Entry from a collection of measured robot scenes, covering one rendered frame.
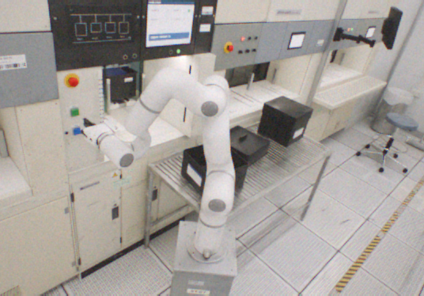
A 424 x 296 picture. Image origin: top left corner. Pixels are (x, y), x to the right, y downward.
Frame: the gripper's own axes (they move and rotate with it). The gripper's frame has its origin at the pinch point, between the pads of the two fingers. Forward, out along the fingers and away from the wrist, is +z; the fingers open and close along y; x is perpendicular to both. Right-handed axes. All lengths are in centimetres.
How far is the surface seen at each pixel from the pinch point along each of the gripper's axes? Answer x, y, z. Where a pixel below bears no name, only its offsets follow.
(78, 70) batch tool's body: 19.4, 3.4, 13.0
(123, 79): -12, 55, 64
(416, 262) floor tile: -120, 209, -136
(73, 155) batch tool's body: -23.6, -2.2, 13.2
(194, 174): -35, 49, -21
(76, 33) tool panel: 34.9, 3.2, 12.4
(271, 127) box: -34, 136, -10
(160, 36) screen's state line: 31, 45, 12
